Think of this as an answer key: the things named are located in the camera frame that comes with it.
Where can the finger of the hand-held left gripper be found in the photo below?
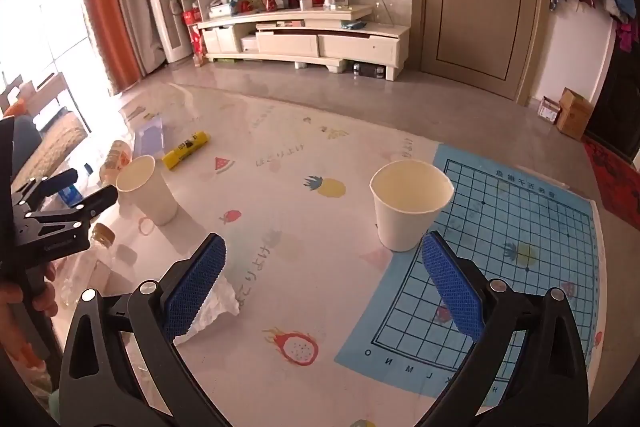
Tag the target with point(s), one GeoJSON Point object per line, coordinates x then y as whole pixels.
{"type": "Point", "coordinates": [57, 183]}
{"type": "Point", "coordinates": [97, 201]}

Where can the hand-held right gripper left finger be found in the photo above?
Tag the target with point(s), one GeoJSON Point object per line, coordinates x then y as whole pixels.
{"type": "Point", "coordinates": [197, 282]}

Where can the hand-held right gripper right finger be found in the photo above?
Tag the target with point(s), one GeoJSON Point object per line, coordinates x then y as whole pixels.
{"type": "Point", "coordinates": [452, 287]}

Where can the white tissue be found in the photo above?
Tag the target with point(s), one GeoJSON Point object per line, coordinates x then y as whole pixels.
{"type": "Point", "coordinates": [217, 307]}

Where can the silver foil bag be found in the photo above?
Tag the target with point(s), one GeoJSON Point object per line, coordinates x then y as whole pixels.
{"type": "Point", "coordinates": [76, 279]}

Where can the person's left hand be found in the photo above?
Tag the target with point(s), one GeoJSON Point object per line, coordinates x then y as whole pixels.
{"type": "Point", "coordinates": [14, 299]}

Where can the small blue packet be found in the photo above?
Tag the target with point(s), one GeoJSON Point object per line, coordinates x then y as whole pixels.
{"type": "Point", "coordinates": [70, 195]}

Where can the glass jar gold lid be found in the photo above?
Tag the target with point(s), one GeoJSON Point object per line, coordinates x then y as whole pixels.
{"type": "Point", "coordinates": [102, 236]}

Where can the plastic bottle orange label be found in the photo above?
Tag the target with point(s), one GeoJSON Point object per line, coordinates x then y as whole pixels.
{"type": "Point", "coordinates": [114, 159]}

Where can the tall white paper cup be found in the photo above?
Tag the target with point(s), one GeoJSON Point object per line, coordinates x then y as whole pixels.
{"type": "Point", "coordinates": [147, 197]}

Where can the blue grid game board sheet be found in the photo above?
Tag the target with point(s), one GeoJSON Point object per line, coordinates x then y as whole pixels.
{"type": "Point", "coordinates": [505, 287]}

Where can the wide white paper cup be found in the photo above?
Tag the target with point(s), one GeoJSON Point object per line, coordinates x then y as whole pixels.
{"type": "Point", "coordinates": [407, 212]}

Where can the yellow glue stick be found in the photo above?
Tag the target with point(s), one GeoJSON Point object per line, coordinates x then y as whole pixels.
{"type": "Point", "coordinates": [186, 149]}

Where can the fruit-print table cover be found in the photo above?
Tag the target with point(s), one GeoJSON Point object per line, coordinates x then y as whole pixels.
{"type": "Point", "coordinates": [300, 227]}

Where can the orange curtain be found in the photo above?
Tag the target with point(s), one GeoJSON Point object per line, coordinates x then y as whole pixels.
{"type": "Point", "coordinates": [107, 17]}

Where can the red doormat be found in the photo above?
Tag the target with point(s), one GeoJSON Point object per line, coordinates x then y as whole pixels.
{"type": "Point", "coordinates": [612, 179]}

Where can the white floor air conditioner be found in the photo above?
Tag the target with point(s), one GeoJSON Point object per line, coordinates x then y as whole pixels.
{"type": "Point", "coordinates": [165, 12]}

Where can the small open cardboard box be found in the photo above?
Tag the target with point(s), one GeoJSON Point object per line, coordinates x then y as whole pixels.
{"type": "Point", "coordinates": [549, 109]}

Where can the brown cardboard box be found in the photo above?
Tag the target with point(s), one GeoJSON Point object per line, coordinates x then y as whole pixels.
{"type": "Point", "coordinates": [575, 114]}

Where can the white TV stand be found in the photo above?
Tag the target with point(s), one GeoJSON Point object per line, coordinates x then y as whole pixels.
{"type": "Point", "coordinates": [300, 34]}

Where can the clear glass vase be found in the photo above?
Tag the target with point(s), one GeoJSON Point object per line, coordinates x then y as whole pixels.
{"type": "Point", "coordinates": [384, 9]}

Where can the beige door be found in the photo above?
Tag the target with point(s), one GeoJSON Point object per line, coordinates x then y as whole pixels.
{"type": "Point", "coordinates": [475, 2]}

